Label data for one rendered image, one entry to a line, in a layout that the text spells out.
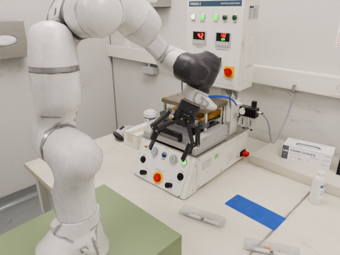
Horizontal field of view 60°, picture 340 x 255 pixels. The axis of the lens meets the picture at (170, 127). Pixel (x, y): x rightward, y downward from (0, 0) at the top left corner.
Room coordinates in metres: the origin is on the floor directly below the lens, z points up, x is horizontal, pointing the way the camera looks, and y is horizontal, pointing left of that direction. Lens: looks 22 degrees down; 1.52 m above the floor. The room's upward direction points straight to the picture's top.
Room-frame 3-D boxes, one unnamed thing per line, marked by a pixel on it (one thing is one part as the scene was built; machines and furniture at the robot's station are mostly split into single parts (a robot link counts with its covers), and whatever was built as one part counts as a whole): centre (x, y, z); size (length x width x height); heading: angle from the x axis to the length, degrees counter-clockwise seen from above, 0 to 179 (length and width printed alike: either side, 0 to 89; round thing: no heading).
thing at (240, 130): (1.40, -0.14, 0.93); 0.46 x 0.35 x 0.01; 138
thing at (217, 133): (1.22, -0.17, 0.97); 0.26 x 0.05 x 0.07; 138
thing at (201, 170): (1.35, -0.13, 0.84); 0.53 x 0.37 x 0.17; 138
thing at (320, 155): (1.35, -0.71, 0.83); 0.23 x 0.12 x 0.07; 56
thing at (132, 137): (1.65, 0.18, 0.80); 0.19 x 0.13 x 0.09; 135
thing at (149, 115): (1.83, 0.13, 0.83); 0.09 x 0.09 x 0.15
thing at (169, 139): (1.34, -0.09, 0.97); 0.30 x 0.22 x 0.08; 138
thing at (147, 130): (1.41, 0.03, 0.97); 0.25 x 0.05 x 0.07; 138
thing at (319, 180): (1.05, -0.62, 0.82); 0.05 x 0.05 x 0.14
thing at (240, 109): (1.32, -0.37, 1.05); 0.15 x 0.05 x 0.15; 48
